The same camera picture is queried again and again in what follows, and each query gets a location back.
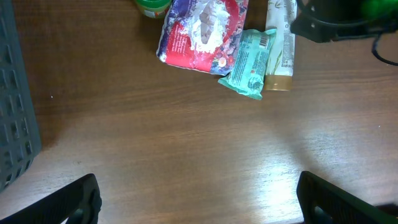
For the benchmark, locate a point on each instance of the white floral tube gold cap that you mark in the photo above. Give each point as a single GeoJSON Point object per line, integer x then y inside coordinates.
{"type": "Point", "coordinates": [280, 66]}

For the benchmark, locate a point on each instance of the grey plastic basket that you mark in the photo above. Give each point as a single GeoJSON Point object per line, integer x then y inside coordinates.
{"type": "Point", "coordinates": [20, 136]}

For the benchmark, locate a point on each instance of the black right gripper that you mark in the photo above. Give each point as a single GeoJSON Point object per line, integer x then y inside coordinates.
{"type": "Point", "coordinates": [324, 21]}

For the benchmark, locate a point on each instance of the red purple snack packet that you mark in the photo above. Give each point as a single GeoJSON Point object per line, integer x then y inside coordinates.
{"type": "Point", "coordinates": [203, 35]}

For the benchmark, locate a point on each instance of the teal wet wipes packet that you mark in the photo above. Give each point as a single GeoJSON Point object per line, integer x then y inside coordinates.
{"type": "Point", "coordinates": [247, 76]}

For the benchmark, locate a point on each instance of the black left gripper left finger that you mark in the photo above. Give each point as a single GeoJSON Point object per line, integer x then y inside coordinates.
{"type": "Point", "coordinates": [78, 202]}

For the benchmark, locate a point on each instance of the green lidded jar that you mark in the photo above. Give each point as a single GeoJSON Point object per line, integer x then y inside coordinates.
{"type": "Point", "coordinates": [153, 8]}

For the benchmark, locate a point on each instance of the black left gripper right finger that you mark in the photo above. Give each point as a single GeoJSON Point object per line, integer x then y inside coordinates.
{"type": "Point", "coordinates": [323, 202]}

